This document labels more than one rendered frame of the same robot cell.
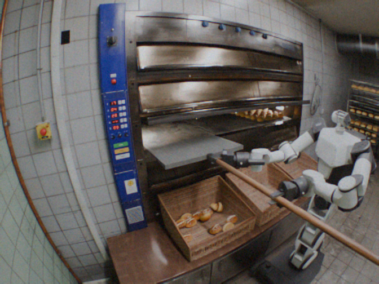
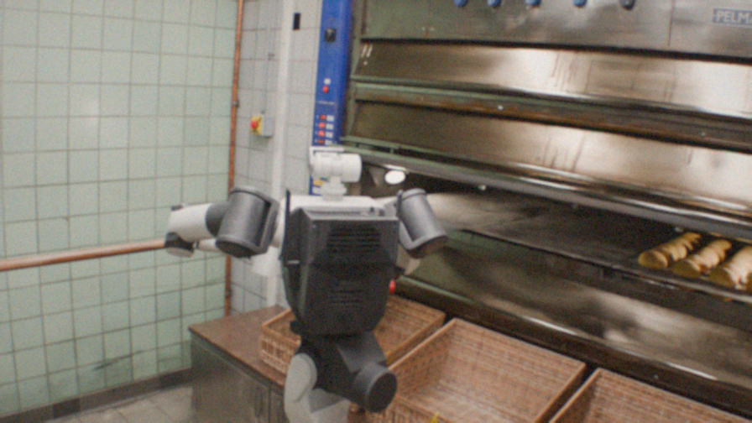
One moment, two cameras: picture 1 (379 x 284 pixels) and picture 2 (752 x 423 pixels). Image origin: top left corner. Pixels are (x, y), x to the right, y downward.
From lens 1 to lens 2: 2.31 m
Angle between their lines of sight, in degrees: 68
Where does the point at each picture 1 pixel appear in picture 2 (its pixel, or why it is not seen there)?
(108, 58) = (325, 58)
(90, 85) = (311, 88)
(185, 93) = (410, 128)
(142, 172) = not seen: hidden behind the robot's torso
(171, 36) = (405, 28)
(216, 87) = (468, 127)
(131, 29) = (357, 18)
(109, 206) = not seen: hidden behind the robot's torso
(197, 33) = (445, 21)
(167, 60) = (390, 68)
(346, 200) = not seen: hidden behind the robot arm
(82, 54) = (308, 48)
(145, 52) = (370, 54)
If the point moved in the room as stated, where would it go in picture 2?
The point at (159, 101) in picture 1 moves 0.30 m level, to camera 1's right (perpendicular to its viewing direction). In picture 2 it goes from (373, 130) to (399, 138)
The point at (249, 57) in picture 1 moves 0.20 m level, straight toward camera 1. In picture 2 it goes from (558, 65) to (500, 59)
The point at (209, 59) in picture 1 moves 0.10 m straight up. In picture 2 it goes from (454, 70) to (456, 44)
